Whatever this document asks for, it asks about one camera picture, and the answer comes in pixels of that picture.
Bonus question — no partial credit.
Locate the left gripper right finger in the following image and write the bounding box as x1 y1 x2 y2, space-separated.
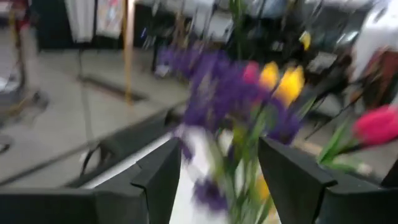
257 136 398 224

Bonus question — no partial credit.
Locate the floral patterned cloth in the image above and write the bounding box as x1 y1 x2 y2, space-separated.
95 0 126 40

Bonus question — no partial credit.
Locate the purple artificial flower bunch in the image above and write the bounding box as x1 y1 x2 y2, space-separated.
155 45 304 224

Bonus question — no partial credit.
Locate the yellow artificial tulip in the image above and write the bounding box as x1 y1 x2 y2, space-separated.
259 61 280 91
275 65 305 108

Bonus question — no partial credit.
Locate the yellow cable tag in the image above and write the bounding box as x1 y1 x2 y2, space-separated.
298 30 312 52

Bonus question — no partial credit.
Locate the white curtain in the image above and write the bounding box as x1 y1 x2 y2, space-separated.
63 0 96 44

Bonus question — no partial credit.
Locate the pink artificial tulip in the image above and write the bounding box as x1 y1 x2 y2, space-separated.
317 104 398 172
242 60 261 85

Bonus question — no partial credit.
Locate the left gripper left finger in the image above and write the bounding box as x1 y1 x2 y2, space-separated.
0 138 183 224

